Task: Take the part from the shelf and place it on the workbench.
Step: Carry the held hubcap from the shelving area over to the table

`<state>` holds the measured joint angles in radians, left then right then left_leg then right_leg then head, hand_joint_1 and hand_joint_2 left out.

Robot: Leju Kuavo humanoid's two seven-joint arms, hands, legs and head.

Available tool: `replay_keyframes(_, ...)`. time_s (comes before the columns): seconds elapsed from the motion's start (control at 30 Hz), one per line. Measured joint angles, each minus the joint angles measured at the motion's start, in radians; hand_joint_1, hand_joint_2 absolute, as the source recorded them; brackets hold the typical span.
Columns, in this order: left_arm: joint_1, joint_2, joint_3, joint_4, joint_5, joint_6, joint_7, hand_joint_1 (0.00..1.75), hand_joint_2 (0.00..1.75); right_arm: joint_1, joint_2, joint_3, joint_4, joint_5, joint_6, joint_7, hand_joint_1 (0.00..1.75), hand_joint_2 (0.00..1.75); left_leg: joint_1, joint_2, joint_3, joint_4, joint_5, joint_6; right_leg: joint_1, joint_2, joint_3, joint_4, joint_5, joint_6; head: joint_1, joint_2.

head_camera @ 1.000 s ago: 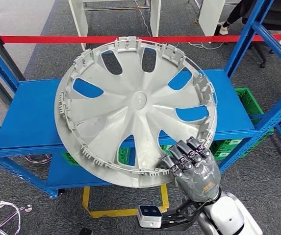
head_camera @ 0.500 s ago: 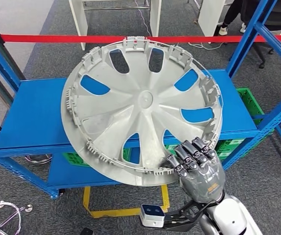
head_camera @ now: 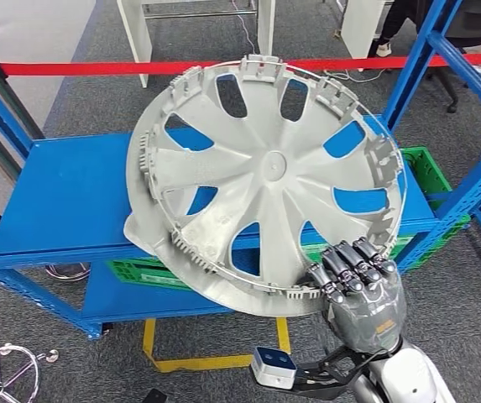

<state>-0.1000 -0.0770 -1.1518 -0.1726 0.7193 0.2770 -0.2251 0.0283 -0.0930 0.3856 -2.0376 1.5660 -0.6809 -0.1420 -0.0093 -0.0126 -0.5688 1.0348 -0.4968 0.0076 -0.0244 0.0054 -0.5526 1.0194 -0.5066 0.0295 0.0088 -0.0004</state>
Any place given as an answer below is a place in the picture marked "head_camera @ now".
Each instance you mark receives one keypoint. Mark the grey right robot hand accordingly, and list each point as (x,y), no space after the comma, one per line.
(370,317)

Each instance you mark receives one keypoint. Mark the silver plastic wheel cover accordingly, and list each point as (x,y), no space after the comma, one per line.
(265,167)

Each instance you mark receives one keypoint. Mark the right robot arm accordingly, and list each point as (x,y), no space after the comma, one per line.
(407,378)

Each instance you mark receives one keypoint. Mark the white curved plastic part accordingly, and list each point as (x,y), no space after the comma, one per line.
(130,233)

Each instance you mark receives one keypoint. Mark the white desk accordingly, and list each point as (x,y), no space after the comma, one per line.
(361,25)
(133,33)

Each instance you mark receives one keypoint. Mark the person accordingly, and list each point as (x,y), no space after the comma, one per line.
(395,19)

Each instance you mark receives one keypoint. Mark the black office chair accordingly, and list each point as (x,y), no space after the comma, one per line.
(475,22)

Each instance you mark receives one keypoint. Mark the black round stool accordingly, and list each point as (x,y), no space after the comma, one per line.
(52,356)

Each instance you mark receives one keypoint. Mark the red barrier belt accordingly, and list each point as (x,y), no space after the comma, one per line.
(76,68)

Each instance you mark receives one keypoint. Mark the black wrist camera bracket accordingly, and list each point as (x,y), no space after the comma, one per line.
(319,378)

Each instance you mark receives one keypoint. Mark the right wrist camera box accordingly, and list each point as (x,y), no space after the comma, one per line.
(272,372)

